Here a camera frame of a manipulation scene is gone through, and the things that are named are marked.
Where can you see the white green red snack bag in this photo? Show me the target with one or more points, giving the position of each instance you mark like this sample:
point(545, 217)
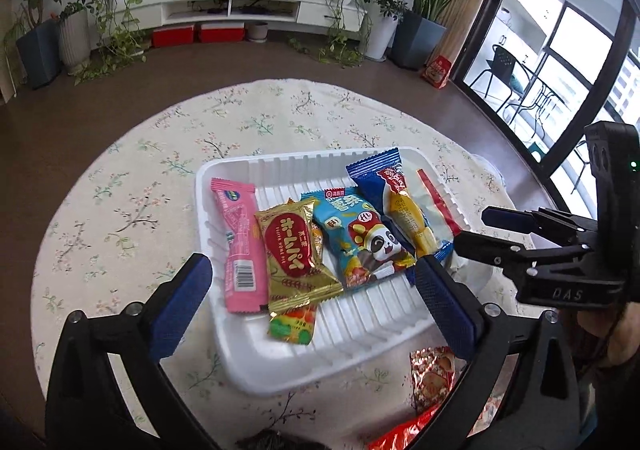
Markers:
point(437, 204)

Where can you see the white foam tray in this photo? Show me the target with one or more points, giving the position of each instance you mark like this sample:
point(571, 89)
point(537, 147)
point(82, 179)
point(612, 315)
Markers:
point(350, 329)

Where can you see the right red storage box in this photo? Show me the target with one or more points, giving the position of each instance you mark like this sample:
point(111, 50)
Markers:
point(221, 32)

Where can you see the small white pot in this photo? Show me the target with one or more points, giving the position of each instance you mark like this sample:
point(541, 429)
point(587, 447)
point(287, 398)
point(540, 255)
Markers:
point(257, 32)

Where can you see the white tv cabinet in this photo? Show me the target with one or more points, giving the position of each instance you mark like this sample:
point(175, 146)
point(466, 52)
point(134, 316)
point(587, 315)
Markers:
point(309, 15)

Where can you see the red gift box on floor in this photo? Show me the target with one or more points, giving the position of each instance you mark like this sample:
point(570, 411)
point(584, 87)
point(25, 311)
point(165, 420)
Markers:
point(437, 72)

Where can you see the white planter right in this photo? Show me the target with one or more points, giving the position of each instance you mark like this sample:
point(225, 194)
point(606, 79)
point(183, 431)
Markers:
point(377, 32)

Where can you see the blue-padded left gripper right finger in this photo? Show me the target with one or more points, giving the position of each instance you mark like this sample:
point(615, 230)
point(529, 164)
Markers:
point(453, 306)

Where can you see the orange snack stick packet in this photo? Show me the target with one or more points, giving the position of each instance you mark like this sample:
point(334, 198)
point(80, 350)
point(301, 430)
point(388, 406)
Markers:
point(295, 327)

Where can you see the black balcony chair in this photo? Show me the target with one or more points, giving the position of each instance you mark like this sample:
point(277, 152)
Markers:
point(508, 70)

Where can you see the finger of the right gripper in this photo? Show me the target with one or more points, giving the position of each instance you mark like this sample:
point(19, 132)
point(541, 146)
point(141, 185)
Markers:
point(510, 257)
point(512, 220)

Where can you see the red storage box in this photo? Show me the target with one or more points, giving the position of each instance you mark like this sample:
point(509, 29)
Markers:
point(221, 32)
point(173, 36)

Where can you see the large red snack bag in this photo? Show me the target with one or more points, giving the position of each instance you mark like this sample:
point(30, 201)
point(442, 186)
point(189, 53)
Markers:
point(399, 437)

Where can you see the black chocolate ice cream packet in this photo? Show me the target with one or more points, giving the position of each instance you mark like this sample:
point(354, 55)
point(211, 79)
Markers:
point(275, 440)

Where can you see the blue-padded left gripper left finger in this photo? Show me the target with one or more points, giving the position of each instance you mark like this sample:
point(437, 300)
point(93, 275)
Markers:
point(174, 303)

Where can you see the white ribbed planter left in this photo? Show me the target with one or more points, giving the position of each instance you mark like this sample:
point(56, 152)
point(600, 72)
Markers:
point(74, 42)

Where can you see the left red storage box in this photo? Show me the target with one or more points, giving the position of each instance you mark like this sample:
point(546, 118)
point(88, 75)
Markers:
point(173, 36)

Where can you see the blue yellow cake packet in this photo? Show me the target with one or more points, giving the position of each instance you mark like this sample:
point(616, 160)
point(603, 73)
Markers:
point(381, 181)

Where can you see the pink wafer packet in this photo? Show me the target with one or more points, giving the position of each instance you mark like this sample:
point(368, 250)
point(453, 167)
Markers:
point(246, 279)

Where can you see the dark blue planter left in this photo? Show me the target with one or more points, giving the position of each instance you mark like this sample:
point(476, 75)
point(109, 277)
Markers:
point(39, 54)

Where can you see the light blue panda snack packet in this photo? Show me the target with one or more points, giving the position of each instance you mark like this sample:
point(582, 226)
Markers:
point(365, 249)

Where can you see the red patterned candy packet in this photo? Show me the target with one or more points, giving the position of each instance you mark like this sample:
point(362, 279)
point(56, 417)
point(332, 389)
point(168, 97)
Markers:
point(433, 372)

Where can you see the floral round tablecloth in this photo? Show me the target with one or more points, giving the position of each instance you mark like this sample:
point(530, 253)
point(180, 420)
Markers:
point(128, 224)

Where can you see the right hand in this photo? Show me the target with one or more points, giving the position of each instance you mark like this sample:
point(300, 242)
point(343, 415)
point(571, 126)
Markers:
point(618, 330)

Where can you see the dark blue planter right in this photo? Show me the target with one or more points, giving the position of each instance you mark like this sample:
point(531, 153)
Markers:
point(414, 41)

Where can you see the dark blue planter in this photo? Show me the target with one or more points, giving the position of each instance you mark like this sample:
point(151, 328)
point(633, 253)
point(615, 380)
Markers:
point(39, 54)
point(414, 41)

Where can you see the gold red pie packet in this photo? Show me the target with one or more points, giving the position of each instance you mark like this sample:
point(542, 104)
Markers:
point(297, 276)

